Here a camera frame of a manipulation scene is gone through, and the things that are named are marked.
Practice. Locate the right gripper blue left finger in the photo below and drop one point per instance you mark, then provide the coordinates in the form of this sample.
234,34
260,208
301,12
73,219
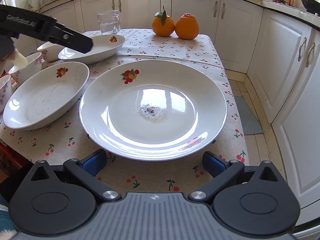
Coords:
94,162

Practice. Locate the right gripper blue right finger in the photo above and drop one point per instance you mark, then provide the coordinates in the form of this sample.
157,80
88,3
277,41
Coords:
214,164

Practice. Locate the white floral bowl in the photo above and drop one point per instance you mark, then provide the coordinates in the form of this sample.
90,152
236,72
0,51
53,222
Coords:
50,51
34,65
5,91

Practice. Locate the white deep plate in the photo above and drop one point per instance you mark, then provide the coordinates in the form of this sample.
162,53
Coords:
104,46
45,96

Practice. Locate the large white fruit-print plate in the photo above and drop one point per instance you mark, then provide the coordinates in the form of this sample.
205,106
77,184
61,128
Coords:
153,110

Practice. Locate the white kitchen cabinets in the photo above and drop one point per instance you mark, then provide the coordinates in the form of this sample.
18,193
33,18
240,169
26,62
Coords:
276,46

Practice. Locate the white gloved left hand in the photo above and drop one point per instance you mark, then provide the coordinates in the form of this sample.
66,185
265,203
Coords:
9,54

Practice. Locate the grey floor mat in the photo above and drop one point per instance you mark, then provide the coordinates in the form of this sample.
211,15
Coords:
250,123

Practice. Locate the glass mug with water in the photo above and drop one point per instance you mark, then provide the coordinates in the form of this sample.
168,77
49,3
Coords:
109,22

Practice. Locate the bumpy orange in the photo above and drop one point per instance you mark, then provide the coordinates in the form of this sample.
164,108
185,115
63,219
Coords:
187,27

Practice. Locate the orange with leaf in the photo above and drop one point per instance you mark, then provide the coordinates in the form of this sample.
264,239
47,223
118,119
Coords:
162,24

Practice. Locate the black frying pan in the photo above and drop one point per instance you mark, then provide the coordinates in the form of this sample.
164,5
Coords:
311,6

